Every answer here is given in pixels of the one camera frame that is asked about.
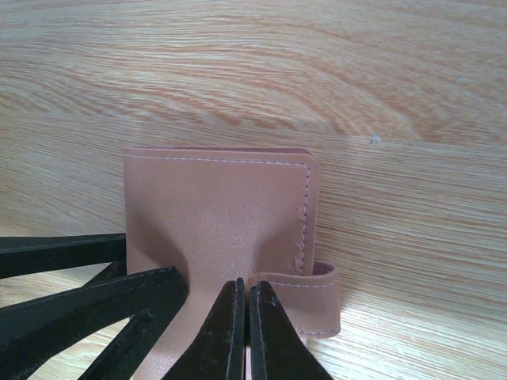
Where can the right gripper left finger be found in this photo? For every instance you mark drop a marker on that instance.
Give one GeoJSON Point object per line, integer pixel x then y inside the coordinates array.
{"type": "Point", "coordinates": [218, 351]}

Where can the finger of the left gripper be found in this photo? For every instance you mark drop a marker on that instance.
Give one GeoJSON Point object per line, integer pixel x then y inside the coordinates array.
{"type": "Point", "coordinates": [32, 332]}
{"type": "Point", "coordinates": [27, 255]}

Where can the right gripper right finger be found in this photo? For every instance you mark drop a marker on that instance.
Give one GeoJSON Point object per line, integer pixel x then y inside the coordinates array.
{"type": "Point", "coordinates": [276, 351]}

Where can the brown leather card holder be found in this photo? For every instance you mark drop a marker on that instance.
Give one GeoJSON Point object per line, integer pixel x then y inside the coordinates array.
{"type": "Point", "coordinates": [219, 214]}

